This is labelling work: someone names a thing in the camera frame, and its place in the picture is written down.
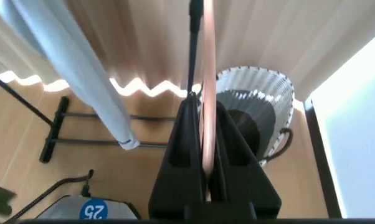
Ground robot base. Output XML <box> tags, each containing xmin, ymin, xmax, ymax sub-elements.
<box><xmin>36</xmin><ymin>195</ymin><xmax>141</xmax><ymax>219</ymax></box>

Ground pink clothes hanger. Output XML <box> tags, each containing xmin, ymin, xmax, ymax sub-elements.
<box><xmin>201</xmin><ymin>0</ymin><xmax>219</xmax><ymax>180</ymax></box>

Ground beige curtain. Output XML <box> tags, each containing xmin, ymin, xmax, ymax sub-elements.
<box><xmin>0</xmin><ymin>0</ymin><xmax>375</xmax><ymax>103</ymax></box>

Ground black clothes rack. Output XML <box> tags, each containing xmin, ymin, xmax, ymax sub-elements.
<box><xmin>0</xmin><ymin>0</ymin><xmax>204</xmax><ymax>164</ymax></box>

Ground white laundry basket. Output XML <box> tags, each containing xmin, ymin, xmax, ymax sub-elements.
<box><xmin>199</xmin><ymin>65</ymin><xmax>296</xmax><ymax>166</ymax></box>

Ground black cable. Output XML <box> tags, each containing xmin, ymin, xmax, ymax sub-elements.
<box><xmin>6</xmin><ymin>169</ymin><xmax>95</xmax><ymax>219</ymax></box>

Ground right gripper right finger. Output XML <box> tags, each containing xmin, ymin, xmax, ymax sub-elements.
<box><xmin>207</xmin><ymin>101</ymin><xmax>282</xmax><ymax>219</ymax></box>

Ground pale grey shorts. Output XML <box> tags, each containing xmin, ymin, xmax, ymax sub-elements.
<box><xmin>0</xmin><ymin>0</ymin><xmax>141</xmax><ymax>151</ymax></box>

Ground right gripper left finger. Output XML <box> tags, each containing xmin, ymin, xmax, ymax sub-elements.
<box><xmin>148</xmin><ymin>91</ymin><xmax>207</xmax><ymax>219</ymax></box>

